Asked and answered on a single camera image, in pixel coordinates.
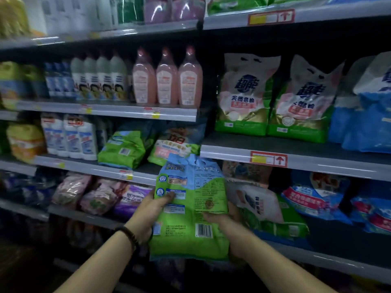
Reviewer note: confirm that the small red yellow shelf label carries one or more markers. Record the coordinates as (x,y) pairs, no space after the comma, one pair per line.
(86,109)
(151,113)
(125,175)

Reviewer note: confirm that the person's left hand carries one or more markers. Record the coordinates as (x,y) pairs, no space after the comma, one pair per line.
(143,216)

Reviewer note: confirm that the person's right hand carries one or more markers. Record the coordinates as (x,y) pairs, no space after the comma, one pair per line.
(235,231)

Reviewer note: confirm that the person's right thumb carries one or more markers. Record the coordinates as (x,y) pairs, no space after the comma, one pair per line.
(215,216)

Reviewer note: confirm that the grey metal shelf board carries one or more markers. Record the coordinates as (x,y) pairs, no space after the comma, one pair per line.
(320,13)
(100,34)
(76,216)
(91,170)
(336,259)
(116,110)
(320,161)

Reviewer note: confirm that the red yellow price tag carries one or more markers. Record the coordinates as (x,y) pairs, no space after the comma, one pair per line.
(271,17)
(268,159)

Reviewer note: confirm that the person's left thumb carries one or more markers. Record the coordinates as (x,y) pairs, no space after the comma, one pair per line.
(163,198)

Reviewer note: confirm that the yellow oil bottle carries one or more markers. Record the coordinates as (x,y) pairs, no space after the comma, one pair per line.
(12,16)

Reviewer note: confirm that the person's right forearm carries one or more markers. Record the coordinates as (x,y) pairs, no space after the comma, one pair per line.
(281,271)

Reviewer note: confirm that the white blue cleaner bottle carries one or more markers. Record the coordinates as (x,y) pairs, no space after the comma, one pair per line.
(71,137)
(88,140)
(52,134)

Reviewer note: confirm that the row of white bottles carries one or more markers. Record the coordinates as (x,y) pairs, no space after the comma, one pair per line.
(73,12)

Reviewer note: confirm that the person's left forearm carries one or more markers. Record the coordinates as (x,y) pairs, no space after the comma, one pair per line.
(100,265)

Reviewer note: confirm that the yellow green refill pouch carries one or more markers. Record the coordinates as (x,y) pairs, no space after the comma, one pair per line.
(13,80)

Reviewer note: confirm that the brown patterned bag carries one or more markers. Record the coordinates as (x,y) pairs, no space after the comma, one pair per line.
(247,172)

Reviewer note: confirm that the green and blue detergent bag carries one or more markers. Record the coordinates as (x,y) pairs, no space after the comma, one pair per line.
(189,216)

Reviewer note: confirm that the pink refill pouch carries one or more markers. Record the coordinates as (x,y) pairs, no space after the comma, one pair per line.
(188,8)
(157,9)

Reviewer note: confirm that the green bottle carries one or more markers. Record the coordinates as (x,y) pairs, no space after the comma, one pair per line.
(129,9)

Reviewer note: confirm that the blue bag red label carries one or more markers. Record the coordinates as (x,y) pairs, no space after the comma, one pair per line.
(317,198)
(374,213)

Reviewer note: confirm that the pink liquid bottle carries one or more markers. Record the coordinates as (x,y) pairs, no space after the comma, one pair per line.
(190,79)
(166,79)
(144,80)

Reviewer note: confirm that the blue green bag pink label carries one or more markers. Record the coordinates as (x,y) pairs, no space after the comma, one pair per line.
(177,143)

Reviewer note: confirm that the yellow detergent bag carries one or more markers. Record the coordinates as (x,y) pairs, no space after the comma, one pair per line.
(26,141)

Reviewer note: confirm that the blue white washing powder bag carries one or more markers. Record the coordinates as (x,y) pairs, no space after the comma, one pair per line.
(342,112)
(372,118)

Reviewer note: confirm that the white cartoon label bottle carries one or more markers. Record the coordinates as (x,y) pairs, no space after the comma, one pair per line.
(104,77)
(119,77)
(77,77)
(90,77)

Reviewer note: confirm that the pink floral powder bag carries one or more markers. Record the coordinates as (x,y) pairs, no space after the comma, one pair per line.
(71,189)
(100,198)

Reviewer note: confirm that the white green washing powder bag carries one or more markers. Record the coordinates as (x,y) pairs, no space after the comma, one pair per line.
(244,97)
(305,103)

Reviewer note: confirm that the purple powder bag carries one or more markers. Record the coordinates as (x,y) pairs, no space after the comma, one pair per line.
(133,199)

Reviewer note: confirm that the row of blue bottles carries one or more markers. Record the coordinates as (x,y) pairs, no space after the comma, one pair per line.
(59,80)

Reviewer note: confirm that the white green lying powder bag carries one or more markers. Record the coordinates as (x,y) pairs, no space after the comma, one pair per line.
(268,210)

